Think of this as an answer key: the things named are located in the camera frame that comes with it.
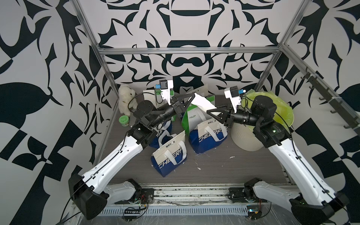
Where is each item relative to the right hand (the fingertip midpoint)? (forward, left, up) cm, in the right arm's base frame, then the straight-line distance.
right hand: (208, 110), depth 57 cm
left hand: (+3, +7, +7) cm, 10 cm away
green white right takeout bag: (+15, +4, -23) cm, 28 cm away
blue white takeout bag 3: (+3, -3, -26) cm, 26 cm away
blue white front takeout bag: (-9, +16, -23) cm, 29 cm away
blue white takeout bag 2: (+3, +21, -26) cm, 33 cm away
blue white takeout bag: (+30, -3, -18) cm, 35 cm away
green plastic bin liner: (+10, -43, -16) cm, 47 cm away
